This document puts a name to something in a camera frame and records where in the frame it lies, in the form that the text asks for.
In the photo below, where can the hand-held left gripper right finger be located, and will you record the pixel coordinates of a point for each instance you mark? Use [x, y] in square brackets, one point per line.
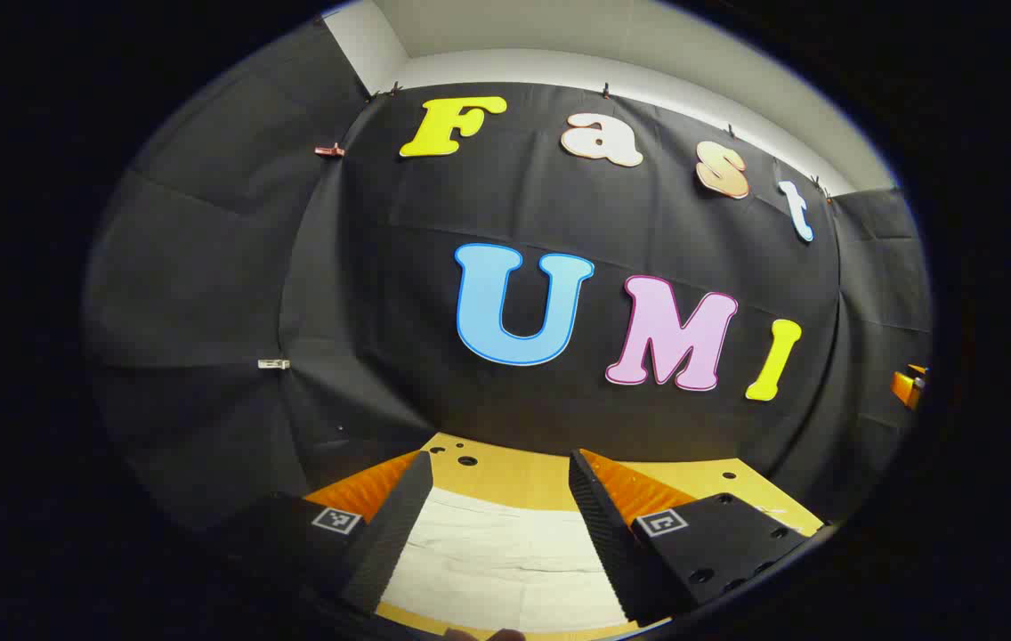
[599, 534]

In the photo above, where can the black backdrop cloth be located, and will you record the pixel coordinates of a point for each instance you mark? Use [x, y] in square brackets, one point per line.
[381, 294]

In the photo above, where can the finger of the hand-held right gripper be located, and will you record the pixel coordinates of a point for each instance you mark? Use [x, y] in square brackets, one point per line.
[908, 388]

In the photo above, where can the white clip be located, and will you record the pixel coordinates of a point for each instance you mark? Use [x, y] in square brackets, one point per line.
[273, 363]

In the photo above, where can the red clip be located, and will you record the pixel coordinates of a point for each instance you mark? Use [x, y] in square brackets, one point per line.
[328, 150]

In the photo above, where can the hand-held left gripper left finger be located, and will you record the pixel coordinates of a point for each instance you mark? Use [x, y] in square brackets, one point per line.
[394, 534]

